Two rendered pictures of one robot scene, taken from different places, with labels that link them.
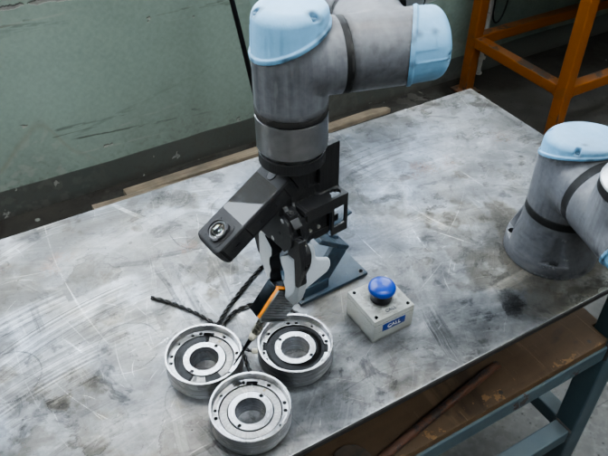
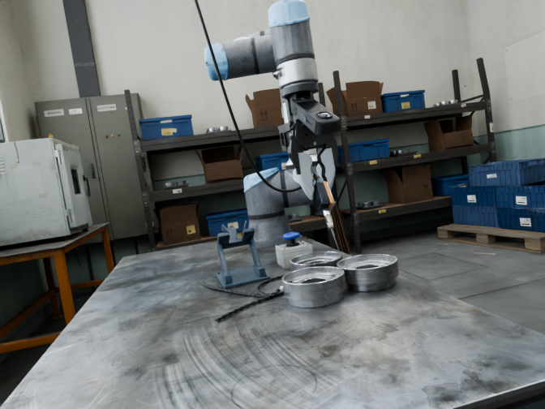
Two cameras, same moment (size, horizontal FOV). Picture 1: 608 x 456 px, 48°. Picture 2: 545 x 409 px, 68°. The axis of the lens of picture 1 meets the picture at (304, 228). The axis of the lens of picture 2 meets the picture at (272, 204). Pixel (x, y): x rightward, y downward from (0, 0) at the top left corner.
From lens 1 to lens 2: 105 cm
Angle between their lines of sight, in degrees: 73
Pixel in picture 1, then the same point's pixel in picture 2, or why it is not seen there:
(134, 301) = (212, 329)
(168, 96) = not seen: outside the picture
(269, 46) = (302, 10)
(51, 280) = (129, 378)
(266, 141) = (309, 68)
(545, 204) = (271, 205)
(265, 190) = (312, 102)
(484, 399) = not seen: hidden behind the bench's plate
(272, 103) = (308, 43)
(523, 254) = (276, 237)
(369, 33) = not seen: hidden behind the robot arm
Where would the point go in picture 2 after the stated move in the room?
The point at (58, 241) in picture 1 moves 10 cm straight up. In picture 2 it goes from (58, 382) to (43, 303)
